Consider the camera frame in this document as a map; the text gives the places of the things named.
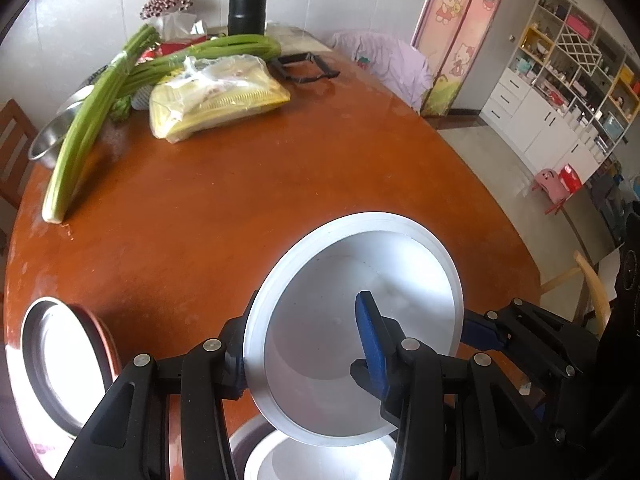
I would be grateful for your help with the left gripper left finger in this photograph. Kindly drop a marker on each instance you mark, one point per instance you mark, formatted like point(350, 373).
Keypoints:
point(127, 435)

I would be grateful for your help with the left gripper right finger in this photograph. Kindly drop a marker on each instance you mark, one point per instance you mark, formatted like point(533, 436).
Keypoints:
point(454, 418)

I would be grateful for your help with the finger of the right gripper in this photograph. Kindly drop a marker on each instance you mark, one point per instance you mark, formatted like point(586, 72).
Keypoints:
point(489, 331)
point(540, 341)

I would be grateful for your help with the orange bear-shaped plate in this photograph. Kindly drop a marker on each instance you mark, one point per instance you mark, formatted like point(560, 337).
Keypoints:
point(102, 342)

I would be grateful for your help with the round metal pan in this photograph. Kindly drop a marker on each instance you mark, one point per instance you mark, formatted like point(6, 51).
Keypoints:
point(60, 364)

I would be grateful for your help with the stainless steel bowl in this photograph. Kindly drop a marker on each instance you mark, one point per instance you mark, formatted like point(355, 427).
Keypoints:
point(245, 439)

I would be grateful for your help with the red instant noodle cup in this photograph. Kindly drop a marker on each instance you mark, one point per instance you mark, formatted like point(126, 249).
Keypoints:
point(280, 457)

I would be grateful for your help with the light wooden chair right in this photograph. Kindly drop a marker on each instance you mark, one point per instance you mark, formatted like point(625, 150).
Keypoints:
point(596, 289)

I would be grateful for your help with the pink children stool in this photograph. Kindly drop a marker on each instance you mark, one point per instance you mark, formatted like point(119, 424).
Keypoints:
point(552, 184)

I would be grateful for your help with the red children stool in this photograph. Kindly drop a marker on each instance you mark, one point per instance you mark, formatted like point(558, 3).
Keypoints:
point(570, 179)

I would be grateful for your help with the white shelf cabinet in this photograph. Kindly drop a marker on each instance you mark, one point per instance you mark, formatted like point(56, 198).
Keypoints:
point(570, 91)

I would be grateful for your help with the pink cloth on chair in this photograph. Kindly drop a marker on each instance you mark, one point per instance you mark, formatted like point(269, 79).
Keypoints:
point(400, 67)

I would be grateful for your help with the steel basin at back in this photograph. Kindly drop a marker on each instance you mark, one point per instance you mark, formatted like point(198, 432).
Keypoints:
point(48, 142)

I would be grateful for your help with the wooden slat-back chair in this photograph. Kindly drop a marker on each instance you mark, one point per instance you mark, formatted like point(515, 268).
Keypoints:
point(17, 133)

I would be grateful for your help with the hello kitty folding screen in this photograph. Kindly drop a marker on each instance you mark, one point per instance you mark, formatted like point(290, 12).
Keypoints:
point(449, 35)

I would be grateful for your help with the black tray on table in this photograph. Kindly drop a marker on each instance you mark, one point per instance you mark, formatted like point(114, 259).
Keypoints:
point(303, 68)

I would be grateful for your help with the celery bunch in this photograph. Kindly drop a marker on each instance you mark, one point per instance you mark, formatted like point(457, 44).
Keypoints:
point(151, 72)
point(88, 122)

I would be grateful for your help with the yellow plastic food bag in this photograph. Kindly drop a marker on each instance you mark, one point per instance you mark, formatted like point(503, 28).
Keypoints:
point(206, 94)

